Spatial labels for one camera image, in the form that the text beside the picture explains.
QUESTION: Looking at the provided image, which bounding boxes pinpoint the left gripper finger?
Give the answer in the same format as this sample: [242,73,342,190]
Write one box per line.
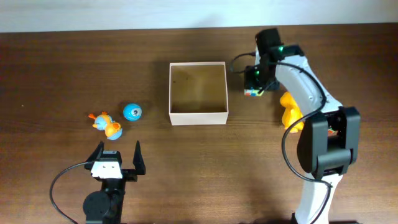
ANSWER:
[86,141,104,162]
[132,141,146,175]

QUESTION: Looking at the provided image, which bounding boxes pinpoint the rubik's cube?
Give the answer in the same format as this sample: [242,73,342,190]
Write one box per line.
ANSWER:
[328,128,338,137]
[244,89,264,96]

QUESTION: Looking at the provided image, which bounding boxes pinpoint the orange dinosaur toy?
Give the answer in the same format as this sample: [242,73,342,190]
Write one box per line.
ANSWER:
[280,91,303,130]

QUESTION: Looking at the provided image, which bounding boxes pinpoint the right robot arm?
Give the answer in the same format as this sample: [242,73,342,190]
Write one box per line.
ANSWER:
[242,28,361,223]

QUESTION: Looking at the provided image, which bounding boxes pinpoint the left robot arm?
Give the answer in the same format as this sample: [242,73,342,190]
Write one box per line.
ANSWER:
[83,142,146,224]

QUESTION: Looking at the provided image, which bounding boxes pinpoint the cardboard box container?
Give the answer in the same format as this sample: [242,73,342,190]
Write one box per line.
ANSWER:
[169,62,229,126]

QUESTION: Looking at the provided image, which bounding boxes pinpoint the orange blue duck toy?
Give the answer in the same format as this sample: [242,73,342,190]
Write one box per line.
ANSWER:
[88,111,123,141]

